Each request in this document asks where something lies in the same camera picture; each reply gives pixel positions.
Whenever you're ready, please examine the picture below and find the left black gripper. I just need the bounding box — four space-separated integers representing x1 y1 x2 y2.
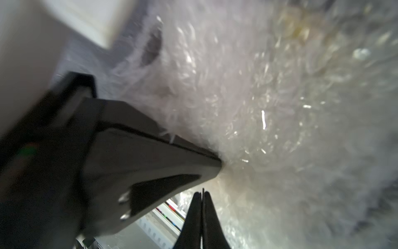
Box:
1 72 222 249

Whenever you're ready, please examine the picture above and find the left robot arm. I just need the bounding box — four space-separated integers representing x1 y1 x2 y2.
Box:
1 1 221 249

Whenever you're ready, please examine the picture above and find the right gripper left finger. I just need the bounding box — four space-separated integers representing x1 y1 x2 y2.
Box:
173 192 202 249

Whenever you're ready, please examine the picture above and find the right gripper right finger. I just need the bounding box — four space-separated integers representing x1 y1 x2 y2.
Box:
202 190 231 249

